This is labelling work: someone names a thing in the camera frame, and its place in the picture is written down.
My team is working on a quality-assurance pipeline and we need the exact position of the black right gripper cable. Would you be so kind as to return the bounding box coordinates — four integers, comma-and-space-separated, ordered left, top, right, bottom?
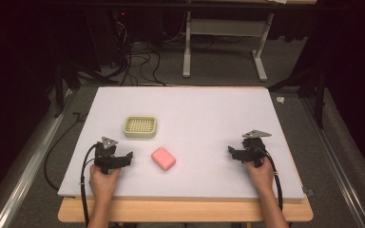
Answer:
255, 144, 284, 213

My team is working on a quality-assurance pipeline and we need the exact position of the white foam mat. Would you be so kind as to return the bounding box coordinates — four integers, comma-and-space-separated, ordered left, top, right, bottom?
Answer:
57, 86, 306, 204

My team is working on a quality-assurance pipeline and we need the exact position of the person's right hand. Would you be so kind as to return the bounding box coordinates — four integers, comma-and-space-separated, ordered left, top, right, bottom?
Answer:
244, 156, 276, 195

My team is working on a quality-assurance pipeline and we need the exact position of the wooden table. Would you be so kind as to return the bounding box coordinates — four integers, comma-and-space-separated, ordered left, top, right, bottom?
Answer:
57, 85, 315, 223

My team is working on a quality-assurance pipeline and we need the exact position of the black metal stand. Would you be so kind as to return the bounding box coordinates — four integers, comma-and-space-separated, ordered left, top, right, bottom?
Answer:
52, 60, 120, 119
267, 67, 328, 130

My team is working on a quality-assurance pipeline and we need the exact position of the cream slotted soap dish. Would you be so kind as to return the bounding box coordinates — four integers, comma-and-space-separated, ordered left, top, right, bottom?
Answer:
123, 115, 158, 140

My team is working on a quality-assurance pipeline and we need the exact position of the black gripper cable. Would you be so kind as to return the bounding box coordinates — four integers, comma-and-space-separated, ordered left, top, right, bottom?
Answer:
79, 142, 100, 228
255, 144, 284, 213

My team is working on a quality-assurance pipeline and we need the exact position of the pink soap bar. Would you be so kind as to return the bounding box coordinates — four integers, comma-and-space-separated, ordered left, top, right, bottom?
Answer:
150, 145, 177, 172

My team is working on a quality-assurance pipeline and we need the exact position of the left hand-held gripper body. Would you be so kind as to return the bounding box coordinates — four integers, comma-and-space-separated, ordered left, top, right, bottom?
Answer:
93, 136, 125, 175

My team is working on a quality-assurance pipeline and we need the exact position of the person's left hand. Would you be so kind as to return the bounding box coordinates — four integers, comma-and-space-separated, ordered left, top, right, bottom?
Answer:
88, 163, 122, 203

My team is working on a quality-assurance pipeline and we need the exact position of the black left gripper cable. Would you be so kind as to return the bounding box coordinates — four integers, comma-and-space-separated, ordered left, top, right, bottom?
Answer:
79, 142, 100, 228

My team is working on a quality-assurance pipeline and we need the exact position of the tangle of black floor cables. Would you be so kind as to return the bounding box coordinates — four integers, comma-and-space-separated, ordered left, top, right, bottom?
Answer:
109, 18, 188, 87

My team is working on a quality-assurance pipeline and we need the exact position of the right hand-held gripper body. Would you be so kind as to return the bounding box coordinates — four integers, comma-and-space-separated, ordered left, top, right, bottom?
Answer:
240, 129, 273, 169

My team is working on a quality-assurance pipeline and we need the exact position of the silver metal floor rail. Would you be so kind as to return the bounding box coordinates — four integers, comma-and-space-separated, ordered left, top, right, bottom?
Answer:
298, 96, 365, 228
0, 88, 76, 228

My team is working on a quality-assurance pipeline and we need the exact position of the white metal desk frame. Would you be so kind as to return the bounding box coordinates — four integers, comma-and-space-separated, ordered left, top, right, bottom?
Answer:
182, 10, 276, 83

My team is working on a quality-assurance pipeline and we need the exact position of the black floor cable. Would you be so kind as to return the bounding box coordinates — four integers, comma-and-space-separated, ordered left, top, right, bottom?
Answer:
43, 111, 89, 192

